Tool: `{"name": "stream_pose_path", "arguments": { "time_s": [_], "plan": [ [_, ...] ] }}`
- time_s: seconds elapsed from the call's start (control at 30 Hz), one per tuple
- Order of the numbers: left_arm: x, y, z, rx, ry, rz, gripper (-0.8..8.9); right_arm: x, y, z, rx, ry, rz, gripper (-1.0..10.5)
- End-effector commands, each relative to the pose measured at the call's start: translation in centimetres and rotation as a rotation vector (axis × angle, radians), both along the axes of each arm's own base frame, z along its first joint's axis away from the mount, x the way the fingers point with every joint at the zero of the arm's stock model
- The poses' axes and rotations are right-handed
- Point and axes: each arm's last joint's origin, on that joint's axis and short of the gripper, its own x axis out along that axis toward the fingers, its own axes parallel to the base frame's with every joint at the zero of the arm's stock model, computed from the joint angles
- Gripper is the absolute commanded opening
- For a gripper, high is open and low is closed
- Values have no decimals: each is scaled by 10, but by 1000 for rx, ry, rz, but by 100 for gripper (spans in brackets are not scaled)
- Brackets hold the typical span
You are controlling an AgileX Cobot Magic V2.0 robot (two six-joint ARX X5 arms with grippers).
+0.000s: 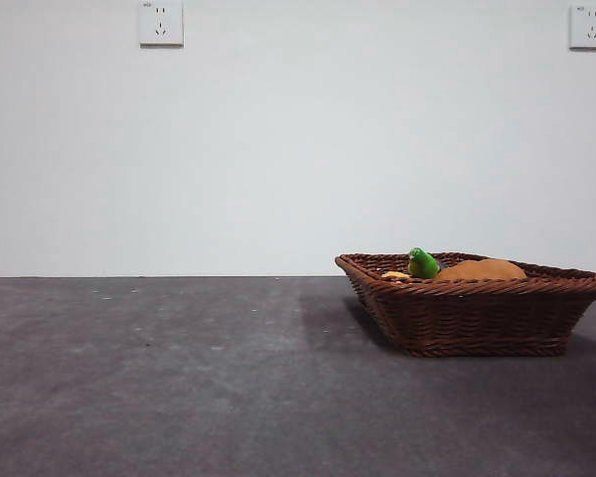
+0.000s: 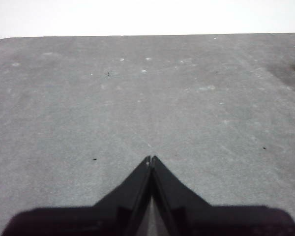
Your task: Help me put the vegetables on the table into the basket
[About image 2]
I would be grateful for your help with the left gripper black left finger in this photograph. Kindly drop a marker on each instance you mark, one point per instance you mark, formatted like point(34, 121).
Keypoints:
point(108, 218)

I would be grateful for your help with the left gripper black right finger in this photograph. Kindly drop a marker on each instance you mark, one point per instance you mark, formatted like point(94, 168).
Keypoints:
point(199, 218)

